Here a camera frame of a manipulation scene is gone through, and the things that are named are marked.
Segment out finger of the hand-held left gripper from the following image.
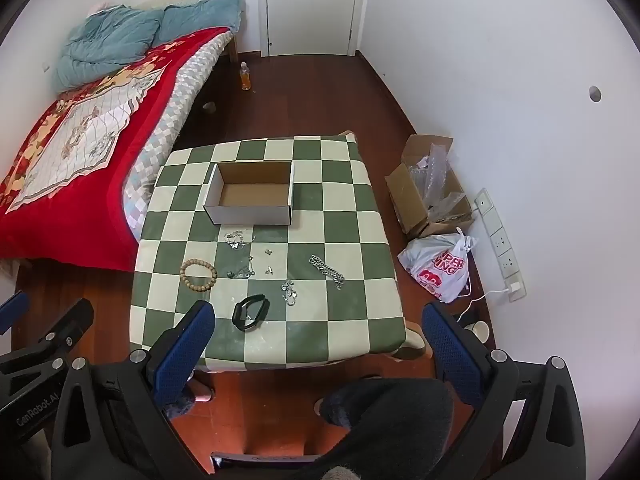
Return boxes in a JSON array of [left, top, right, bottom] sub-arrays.
[[0, 291, 31, 336], [0, 298, 95, 373]]

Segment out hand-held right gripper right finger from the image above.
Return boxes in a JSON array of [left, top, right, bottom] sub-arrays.
[[421, 302, 587, 480]]

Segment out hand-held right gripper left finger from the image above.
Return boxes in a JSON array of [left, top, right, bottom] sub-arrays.
[[50, 300, 217, 480]]

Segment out black bracelet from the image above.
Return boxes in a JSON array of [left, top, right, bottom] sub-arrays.
[[232, 294, 271, 332]]

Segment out wooden bead bracelet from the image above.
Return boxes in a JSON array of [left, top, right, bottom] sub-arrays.
[[180, 258, 219, 293]]

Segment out silver butterfly pendant necklace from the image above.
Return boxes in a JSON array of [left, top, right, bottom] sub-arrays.
[[224, 231, 259, 252]]

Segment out silver chain bracelet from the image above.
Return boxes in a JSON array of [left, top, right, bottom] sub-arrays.
[[308, 255, 347, 291]]

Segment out white cardboard box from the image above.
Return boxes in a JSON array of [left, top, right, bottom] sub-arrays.
[[202, 161, 295, 227]]

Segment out wooden table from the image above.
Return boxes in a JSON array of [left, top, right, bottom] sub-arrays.
[[341, 130, 429, 361]]

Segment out white paper cup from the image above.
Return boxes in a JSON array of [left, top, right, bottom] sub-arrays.
[[462, 321, 491, 344]]

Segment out person's leg in dark pants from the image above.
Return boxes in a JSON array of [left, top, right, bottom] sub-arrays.
[[319, 377, 503, 480]]

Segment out white plastic bag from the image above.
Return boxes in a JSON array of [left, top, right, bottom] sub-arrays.
[[397, 227, 479, 304]]

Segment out white power strip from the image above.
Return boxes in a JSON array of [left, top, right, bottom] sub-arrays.
[[473, 188, 527, 303]]

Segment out green checkered tablecloth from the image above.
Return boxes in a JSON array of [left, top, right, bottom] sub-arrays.
[[129, 132, 408, 373]]

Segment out brown cardboard box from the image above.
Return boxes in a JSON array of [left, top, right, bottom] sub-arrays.
[[384, 134, 476, 241]]

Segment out clear bubble wrap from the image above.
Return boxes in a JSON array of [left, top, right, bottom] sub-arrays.
[[407, 142, 474, 224]]

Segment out red printed blanket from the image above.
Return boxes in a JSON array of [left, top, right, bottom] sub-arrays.
[[0, 27, 236, 272]]

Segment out pale checkered bed sheet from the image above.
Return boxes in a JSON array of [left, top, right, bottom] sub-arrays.
[[121, 35, 236, 242]]

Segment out blue quilt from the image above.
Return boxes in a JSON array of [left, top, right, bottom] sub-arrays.
[[52, 0, 246, 94]]

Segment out white door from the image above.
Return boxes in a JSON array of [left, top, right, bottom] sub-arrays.
[[257, 0, 374, 57]]

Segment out white charger cable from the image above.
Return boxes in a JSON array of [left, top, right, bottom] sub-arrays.
[[456, 285, 512, 322]]

